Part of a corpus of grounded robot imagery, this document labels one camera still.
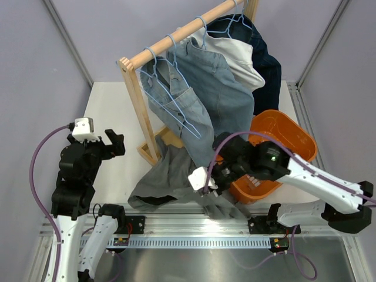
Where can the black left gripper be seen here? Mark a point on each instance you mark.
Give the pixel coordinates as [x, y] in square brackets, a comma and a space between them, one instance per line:
[110, 150]

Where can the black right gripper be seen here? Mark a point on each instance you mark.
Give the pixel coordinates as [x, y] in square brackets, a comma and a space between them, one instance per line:
[221, 187]

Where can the grey pleated skirt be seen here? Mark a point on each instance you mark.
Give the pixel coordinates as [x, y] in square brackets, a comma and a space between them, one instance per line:
[167, 183]

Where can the blue wire hanger with skirt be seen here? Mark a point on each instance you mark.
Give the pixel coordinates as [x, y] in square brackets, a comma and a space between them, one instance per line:
[178, 113]

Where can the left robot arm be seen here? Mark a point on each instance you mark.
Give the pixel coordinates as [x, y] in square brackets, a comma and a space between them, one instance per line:
[78, 168]

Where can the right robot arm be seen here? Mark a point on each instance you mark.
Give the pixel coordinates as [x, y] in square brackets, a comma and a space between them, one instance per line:
[340, 203]

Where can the light blue denim skirt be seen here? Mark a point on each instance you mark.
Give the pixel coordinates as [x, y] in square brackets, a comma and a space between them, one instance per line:
[230, 104]

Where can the blue hanger of denim shirt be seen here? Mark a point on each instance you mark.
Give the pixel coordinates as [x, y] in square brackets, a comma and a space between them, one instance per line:
[175, 60]

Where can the blue hanger of white garment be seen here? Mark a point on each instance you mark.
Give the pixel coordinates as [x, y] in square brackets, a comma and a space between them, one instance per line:
[203, 32]

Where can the blue hanger of jeans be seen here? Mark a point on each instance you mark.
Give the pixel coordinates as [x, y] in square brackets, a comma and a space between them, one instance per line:
[233, 26]

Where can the wooden clothes rack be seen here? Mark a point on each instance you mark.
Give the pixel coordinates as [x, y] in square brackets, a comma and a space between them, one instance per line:
[151, 125]

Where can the light blue denim shirt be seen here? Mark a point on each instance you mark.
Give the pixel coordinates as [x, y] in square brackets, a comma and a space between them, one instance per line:
[199, 150]

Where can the orange plastic basket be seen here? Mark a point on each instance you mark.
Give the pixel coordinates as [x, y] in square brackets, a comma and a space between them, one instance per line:
[276, 124]

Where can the white garment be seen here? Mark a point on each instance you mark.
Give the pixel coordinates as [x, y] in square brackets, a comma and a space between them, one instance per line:
[237, 54]

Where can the dark navy jeans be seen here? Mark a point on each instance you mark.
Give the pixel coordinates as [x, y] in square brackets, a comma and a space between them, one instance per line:
[269, 68]

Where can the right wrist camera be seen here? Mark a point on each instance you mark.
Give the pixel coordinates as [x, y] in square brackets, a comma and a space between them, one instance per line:
[201, 183]

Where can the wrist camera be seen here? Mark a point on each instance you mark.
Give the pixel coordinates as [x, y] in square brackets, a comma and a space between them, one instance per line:
[82, 131]
[201, 183]

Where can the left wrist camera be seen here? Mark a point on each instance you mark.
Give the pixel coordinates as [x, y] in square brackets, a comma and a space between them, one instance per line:
[82, 131]

